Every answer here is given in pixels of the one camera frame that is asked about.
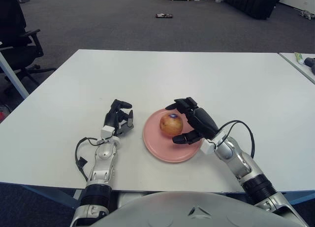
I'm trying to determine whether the white slanted table leg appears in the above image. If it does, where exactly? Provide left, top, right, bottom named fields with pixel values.
left=0, top=49, right=30, bottom=99

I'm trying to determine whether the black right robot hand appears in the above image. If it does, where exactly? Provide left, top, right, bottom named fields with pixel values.
left=164, top=97, right=220, bottom=145

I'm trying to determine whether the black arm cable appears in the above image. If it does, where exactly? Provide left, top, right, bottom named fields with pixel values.
left=216, top=120, right=255, bottom=160
left=75, top=137, right=104, bottom=182

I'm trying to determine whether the small grey quadruped robot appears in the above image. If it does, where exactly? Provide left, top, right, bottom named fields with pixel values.
left=299, top=9, right=315, bottom=20

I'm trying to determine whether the red yellow apple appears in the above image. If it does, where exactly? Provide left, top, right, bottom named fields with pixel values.
left=159, top=113, right=184, bottom=138

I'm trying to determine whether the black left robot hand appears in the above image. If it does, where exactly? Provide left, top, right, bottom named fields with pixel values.
left=103, top=98, right=135, bottom=136

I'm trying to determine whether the black curtain partition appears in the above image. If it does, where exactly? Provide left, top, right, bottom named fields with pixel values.
left=225, top=0, right=285, bottom=20

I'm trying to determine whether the pink round plate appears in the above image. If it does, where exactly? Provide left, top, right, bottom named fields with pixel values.
left=142, top=108, right=205, bottom=163

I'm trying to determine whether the red floor object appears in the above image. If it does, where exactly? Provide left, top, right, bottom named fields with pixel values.
left=0, top=105, right=10, bottom=122

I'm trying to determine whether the blue grey table frame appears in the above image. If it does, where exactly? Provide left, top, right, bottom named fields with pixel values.
left=0, top=182, right=315, bottom=209

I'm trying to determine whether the grey robot torso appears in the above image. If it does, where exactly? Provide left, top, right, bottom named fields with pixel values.
left=105, top=191, right=281, bottom=227

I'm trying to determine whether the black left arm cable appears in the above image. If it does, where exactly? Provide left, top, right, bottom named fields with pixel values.
left=75, top=137, right=104, bottom=182

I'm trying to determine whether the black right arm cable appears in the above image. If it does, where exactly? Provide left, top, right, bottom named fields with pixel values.
left=216, top=120, right=255, bottom=160

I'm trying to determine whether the black office chair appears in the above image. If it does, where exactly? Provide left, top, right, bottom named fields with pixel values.
left=0, top=0, right=57, bottom=90

